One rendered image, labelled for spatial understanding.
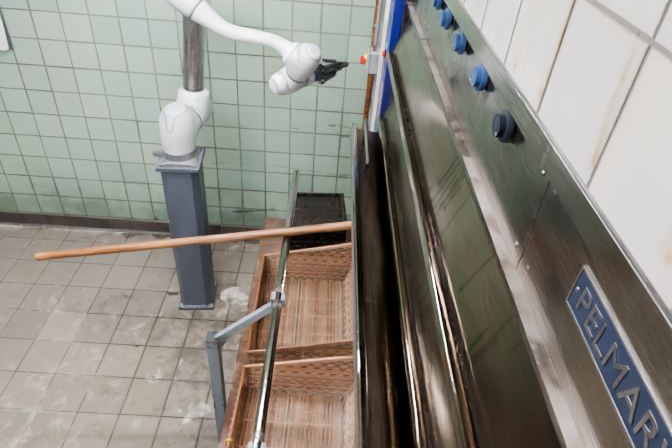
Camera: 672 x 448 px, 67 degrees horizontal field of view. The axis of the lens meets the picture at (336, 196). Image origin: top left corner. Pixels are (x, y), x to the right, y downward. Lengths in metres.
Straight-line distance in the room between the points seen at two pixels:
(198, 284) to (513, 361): 2.47
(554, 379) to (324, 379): 1.47
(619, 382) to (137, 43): 2.84
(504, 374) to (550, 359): 0.11
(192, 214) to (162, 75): 0.86
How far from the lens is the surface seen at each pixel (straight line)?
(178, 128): 2.44
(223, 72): 2.98
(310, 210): 2.50
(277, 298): 1.60
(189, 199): 2.63
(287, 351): 2.01
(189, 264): 2.93
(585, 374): 0.57
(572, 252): 0.58
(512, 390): 0.71
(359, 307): 1.25
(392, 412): 1.13
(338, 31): 2.82
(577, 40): 0.59
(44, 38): 3.27
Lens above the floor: 2.36
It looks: 36 degrees down
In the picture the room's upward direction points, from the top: 5 degrees clockwise
